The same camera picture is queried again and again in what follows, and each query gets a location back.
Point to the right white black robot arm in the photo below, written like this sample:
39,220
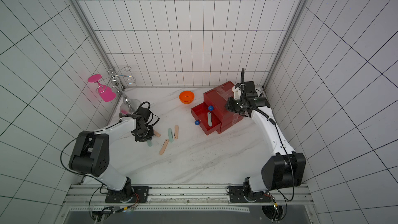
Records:
284,167

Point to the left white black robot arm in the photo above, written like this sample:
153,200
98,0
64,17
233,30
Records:
91,153

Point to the orange bowl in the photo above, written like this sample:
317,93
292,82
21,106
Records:
186,97

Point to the peach knife upright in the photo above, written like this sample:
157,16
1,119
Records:
176,132

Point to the red drawer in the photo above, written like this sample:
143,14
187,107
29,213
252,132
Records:
218,101
199,114

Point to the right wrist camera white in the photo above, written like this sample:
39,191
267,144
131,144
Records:
237,93

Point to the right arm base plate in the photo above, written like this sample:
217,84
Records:
242,194

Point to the red three-drawer cabinet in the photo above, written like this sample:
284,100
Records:
226,125

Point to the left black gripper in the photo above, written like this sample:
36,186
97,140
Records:
149,137

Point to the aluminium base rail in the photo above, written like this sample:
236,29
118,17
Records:
203,197

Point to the pink wine glass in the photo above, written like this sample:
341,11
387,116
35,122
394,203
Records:
104,91

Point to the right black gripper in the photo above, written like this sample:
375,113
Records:
233,106

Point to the red top drawer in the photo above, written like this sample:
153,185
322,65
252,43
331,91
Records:
218,101

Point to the peach knife lower diagonal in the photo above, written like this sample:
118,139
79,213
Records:
164,146

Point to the chrome glass rack stand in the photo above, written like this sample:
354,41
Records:
128,105

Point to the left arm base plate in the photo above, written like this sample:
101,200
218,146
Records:
136,193

